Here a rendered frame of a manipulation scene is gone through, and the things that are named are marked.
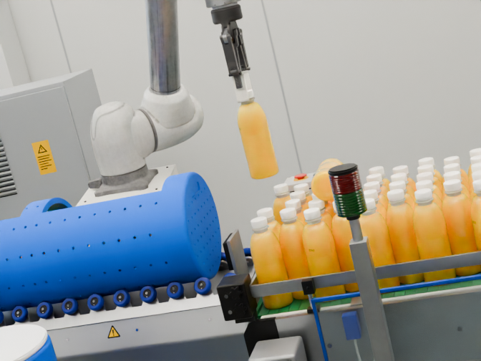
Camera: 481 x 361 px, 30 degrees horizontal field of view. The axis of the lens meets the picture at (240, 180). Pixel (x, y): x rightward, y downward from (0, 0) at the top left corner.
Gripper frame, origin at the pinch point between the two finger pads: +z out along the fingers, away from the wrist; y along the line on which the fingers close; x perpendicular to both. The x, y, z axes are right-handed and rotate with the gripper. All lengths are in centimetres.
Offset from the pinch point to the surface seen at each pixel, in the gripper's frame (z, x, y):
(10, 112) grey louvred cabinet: 7, -140, -131
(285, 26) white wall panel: 4, -44, -275
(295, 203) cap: 30.1, 8.3, 5.4
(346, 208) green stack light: 24, 27, 40
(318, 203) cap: 30.2, 14.7, 9.1
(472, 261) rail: 45, 49, 21
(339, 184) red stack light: 19, 26, 40
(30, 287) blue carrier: 39, -64, 16
